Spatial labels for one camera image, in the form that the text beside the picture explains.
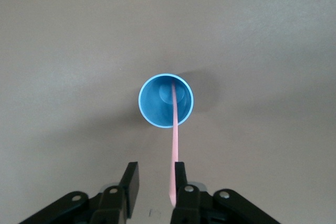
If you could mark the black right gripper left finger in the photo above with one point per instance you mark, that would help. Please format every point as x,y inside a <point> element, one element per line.
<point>128,190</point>

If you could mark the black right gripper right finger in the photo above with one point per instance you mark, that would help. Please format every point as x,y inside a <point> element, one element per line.
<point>183,195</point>

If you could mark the pink chopstick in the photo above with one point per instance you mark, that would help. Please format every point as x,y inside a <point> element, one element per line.
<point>175,142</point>

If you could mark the blue plastic cup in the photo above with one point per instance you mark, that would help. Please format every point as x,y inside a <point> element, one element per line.
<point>152,103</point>

